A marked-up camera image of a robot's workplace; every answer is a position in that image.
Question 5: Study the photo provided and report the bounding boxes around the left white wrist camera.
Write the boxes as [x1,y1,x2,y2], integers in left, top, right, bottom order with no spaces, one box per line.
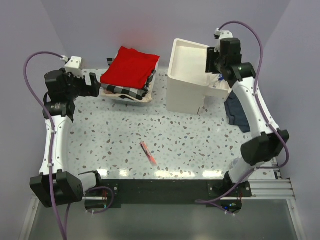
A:
[64,56,84,78]

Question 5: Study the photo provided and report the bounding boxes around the red folded t-shirt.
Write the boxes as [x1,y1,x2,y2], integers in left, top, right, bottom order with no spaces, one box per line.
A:
[100,46,160,89]

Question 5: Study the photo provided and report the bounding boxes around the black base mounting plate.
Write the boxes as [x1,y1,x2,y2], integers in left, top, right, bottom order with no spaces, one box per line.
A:
[74,178,252,210]

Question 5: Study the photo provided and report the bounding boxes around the black white checkered cloth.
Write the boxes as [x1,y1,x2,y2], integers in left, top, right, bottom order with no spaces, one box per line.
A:
[98,57,157,102]

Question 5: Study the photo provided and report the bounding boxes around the red orange marker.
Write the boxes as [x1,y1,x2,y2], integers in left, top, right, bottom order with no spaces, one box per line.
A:
[139,141,157,166]

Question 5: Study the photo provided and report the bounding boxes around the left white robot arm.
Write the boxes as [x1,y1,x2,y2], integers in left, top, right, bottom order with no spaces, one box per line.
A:
[29,68,104,208]

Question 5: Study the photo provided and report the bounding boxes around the beige folded cloth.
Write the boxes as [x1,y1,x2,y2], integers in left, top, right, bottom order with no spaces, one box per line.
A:
[102,82,153,105]

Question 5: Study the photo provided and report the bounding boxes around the dark blue cloth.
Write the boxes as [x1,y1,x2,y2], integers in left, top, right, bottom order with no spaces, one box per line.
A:
[224,91,251,133]

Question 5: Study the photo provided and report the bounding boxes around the small clear plastic cup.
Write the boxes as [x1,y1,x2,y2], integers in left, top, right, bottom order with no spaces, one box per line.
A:
[230,158,240,169]

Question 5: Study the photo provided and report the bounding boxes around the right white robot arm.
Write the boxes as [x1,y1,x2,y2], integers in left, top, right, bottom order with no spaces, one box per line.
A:
[205,37,290,197]

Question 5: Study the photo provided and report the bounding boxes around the blue cap white marker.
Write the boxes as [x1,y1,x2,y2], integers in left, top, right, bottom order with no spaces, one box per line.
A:
[218,74,224,81]

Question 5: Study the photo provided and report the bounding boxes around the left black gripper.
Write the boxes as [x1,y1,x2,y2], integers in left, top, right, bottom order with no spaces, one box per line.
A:
[62,68,101,101]

